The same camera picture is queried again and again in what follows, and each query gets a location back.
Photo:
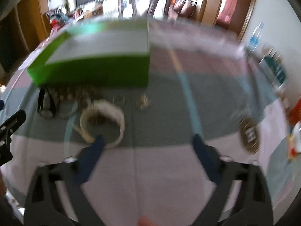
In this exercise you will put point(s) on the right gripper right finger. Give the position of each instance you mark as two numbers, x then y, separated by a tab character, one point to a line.
253	205

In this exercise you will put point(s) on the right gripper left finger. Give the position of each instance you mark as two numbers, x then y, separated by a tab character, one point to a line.
43	205

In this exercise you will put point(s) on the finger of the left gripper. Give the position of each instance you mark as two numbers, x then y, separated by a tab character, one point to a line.
13	123

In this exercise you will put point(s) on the black wrist watch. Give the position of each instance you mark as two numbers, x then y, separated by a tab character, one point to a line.
46	105

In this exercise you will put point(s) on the small gold earring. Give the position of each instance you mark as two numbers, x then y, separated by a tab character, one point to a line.
143	102

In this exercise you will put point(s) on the pile of clothes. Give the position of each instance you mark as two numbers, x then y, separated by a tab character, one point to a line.
59	17

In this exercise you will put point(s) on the green cardboard box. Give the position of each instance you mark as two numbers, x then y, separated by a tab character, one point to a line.
113	53

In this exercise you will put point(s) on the striped bed sheet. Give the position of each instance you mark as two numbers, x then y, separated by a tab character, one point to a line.
200	81

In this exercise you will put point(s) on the green book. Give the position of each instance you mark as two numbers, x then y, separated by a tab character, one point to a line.
271	65

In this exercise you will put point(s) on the plastic water bottle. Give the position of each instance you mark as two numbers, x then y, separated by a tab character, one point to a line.
254	40

